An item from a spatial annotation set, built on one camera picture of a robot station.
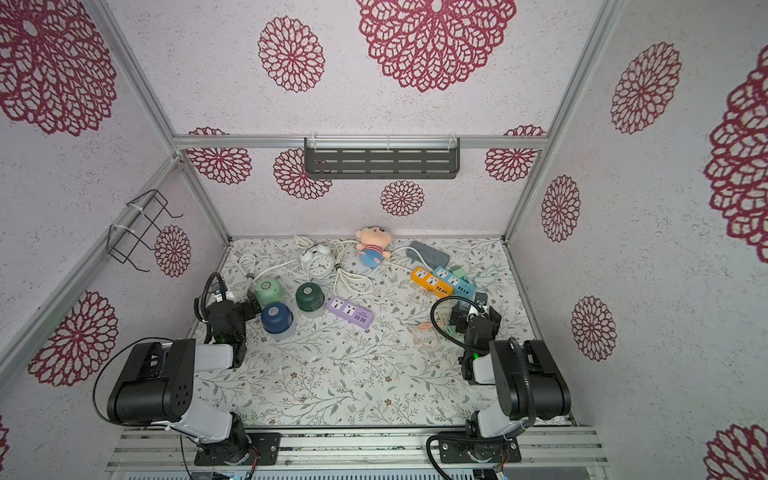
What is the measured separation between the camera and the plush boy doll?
1089mm

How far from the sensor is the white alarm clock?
1021mm

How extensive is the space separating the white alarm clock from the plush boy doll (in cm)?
12
